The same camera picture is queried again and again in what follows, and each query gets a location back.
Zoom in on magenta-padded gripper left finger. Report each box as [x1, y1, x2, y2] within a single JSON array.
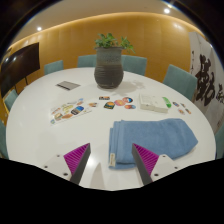
[[41, 143, 92, 185]]

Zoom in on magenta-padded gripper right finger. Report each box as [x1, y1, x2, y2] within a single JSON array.
[[131, 143, 183, 186]]

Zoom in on blue towel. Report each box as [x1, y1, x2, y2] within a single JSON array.
[[108, 118, 199, 170]]

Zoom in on white sheet of colourful stickers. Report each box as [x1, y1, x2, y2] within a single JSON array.
[[49, 97, 93, 126]]

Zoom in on white flat box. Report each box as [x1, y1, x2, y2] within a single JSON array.
[[138, 93, 169, 114]]

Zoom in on small green block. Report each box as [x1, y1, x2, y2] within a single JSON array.
[[162, 96, 173, 109]]

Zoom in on dark square sticker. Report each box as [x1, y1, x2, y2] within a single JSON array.
[[103, 101, 116, 111]]

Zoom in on grey flat notebook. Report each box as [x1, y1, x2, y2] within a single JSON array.
[[55, 80, 81, 92]]

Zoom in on teal chairs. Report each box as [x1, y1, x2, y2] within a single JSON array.
[[0, 54, 224, 160]]

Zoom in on green plant in grey pot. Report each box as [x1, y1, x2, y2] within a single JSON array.
[[93, 32, 136, 90]]

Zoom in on white folding screen with calligraphy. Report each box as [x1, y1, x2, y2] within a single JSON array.
[[188, 31, 224, 134]]

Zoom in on black television on stand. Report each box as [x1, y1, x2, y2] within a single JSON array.
[[0, 42, 41, 98]]

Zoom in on round ceiling lights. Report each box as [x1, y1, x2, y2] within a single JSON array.
[[35, 7, 172, 33]]

